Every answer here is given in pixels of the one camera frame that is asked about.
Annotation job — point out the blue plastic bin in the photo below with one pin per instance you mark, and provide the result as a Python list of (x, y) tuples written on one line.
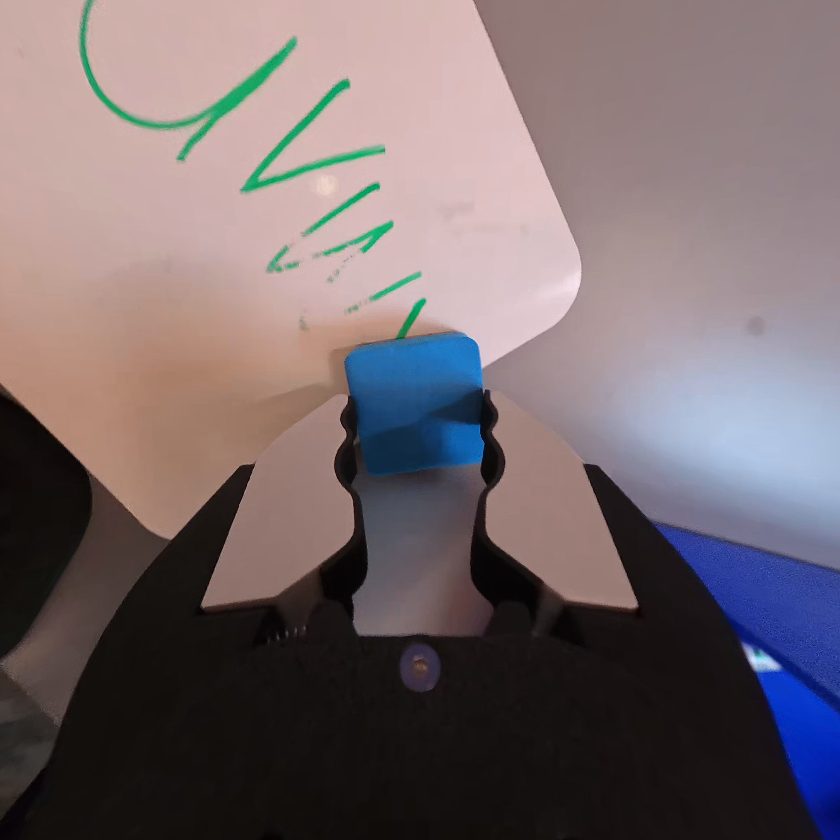
[(787, 623)]

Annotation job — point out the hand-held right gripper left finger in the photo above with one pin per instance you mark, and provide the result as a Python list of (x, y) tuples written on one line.
[(289, 518)]

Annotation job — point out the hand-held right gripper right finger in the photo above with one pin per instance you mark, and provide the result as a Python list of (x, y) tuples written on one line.
[(551, 525)]

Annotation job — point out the blue whiteboard eraser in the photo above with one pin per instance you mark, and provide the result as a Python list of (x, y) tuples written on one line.
[(413, 400)]

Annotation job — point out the small white whiteboard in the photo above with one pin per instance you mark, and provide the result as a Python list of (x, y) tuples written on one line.
[(131, 328)]

